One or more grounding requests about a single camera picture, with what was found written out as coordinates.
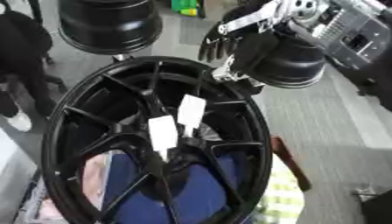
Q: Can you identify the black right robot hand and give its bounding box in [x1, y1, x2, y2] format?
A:
[197, 0, 296, 88]

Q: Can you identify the black spoked wheel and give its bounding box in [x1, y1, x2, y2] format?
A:
[41, 55, 275, 224]

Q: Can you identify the black round wheel rim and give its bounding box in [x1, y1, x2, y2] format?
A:
[56, 0, 165, 56]
[257, 36, 328, 89]

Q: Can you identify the green and yellow package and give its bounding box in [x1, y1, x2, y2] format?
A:
[170, 0, 202, 18]

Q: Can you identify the white pin with thin stem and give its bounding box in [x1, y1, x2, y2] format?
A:
[147, 115, 179, 160]
[176, 94, 208, 138]

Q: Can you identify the person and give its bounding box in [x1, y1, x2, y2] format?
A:
[0, 0, 69, 133]

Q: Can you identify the brown wooden bar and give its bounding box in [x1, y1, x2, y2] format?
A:
[269, 136, 314, 193]

